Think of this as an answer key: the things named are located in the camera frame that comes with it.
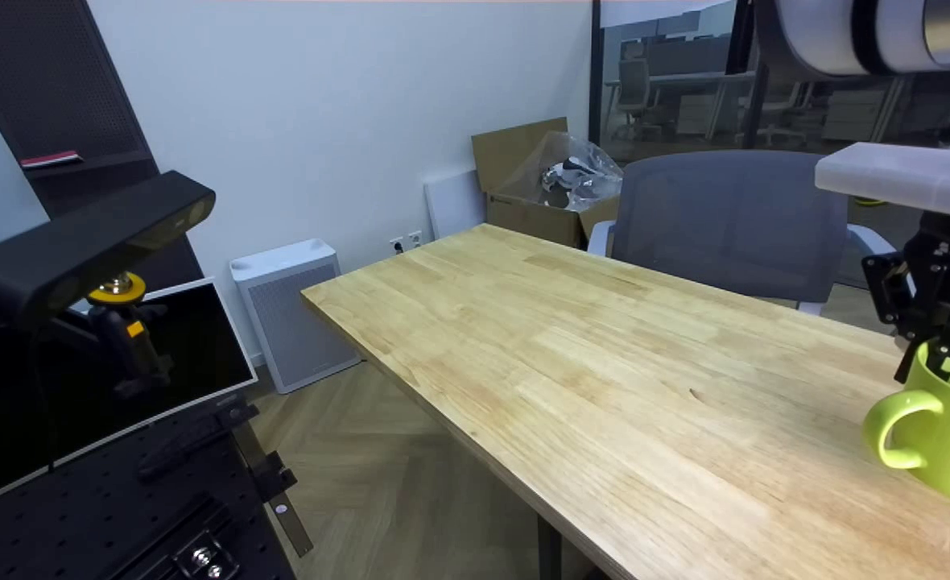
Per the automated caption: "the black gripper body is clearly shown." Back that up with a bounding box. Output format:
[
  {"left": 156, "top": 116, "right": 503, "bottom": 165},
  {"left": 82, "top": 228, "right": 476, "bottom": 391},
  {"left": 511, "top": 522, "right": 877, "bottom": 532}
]
[{"left": 859, "top": 209, "right": 950, "bottom": 350}]

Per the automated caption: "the green ceramic mug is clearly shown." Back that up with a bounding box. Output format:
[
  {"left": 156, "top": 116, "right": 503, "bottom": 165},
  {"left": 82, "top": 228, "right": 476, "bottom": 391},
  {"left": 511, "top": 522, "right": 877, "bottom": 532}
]
[{"left": 859, "top": 340, "right": 950, "bottom": 512}]

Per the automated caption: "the grey office chair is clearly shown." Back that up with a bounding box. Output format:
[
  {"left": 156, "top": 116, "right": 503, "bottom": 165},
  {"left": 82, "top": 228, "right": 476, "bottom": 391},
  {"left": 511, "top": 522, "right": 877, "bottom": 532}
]
[{"left": 587, "top": 150, "right": 901, "bottom": 317}]

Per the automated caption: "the clear plastic bag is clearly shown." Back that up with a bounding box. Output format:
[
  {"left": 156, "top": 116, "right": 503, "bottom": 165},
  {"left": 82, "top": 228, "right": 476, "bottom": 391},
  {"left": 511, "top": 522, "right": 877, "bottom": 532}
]
[{"left": 536, "top": 133, "right": 625, "bottom": 213}]

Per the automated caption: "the black table leg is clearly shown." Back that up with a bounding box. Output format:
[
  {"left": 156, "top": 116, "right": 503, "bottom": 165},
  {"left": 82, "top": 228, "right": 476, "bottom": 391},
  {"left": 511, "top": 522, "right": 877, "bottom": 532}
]
[{"left": 536, "top": 512, "right": 568, "bottom": 580}]

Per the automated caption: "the brown cardboard box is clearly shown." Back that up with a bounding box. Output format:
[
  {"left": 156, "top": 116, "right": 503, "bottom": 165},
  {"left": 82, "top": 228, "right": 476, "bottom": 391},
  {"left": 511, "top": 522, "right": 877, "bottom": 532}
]
[{"left": 469, "top": 116, "right": 625, "bottom": 252}]

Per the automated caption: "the white board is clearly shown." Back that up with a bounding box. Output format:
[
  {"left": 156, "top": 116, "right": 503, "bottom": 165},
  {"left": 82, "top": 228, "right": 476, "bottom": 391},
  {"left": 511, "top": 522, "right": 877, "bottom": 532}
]
[{"left": 419, "top": 161, "right": 490, "bottom": 241}]

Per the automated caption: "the white air purifier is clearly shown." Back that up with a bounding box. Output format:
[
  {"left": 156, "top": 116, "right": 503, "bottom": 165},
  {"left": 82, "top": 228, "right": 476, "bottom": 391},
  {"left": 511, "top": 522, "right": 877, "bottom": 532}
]
[{"left": 227, "top": 235, "right": 365, "bottom": 396}]

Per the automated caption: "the black panel white border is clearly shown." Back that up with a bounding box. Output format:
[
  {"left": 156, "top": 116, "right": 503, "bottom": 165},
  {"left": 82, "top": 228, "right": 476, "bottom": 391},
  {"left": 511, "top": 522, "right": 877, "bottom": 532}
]
[{"left": 0, "top": 277, "right": 260, "bottom": 499}]

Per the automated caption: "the black perforated breadboard table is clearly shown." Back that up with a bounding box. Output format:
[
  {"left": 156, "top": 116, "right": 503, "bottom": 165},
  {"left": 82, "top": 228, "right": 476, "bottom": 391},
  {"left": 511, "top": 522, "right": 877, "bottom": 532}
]
[{"left": 0, "top": 396, "right": 315, "bottom": 580}]

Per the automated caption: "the black shelf unit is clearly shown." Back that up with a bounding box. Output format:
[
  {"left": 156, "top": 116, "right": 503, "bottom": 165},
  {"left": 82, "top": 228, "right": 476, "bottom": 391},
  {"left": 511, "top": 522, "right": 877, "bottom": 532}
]
[{"left": 0, "top": 0, "right": 208, "bottom": 293}]

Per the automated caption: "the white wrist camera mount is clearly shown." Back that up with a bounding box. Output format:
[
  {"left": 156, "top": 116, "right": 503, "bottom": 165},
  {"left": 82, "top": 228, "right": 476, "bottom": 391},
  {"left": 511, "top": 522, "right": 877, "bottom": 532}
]
[{"left": 812, "top": 139, "right": 950, "bottom": 226}]

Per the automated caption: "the white wall outlet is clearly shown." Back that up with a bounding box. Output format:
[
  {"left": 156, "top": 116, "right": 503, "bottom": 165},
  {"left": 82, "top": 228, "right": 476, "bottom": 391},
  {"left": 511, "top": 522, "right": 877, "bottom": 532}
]
[{"left": 391, "top": 226, "right": 430, "bottom": 259}]

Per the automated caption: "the metal bracket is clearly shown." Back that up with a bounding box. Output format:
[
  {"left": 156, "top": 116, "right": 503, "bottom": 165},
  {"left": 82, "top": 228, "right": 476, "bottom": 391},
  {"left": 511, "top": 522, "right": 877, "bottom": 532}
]
[{"left": 237, "top": 420, "right": 315, "bottom": 561}]

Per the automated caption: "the yellow knob camera mount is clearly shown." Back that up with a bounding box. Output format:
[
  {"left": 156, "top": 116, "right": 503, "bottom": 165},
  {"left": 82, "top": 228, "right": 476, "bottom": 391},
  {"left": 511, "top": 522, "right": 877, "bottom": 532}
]
[{"left": 85, "top": 272, "right": 177, "bottom": 381}]

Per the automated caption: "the black stereo camera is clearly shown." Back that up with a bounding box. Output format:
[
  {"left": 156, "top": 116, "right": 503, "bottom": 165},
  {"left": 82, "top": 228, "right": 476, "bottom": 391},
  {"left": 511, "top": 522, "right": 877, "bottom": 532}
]
[{"left": 0, "top": 170, "right": 218, "bottom": 325}]

